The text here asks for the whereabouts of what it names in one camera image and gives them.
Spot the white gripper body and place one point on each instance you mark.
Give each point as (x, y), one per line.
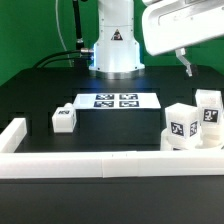
(172, 24)

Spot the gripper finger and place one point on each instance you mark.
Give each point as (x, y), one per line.
(180, 54)

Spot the white round stool seat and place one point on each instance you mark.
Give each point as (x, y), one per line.
(199, 142)

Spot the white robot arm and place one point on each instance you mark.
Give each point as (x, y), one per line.
(116, 53)

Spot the white fiducial marker sheet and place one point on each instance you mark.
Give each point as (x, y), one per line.
(117, 101)

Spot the white U-shaped obstacle fence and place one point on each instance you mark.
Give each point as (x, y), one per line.
(14, 165)

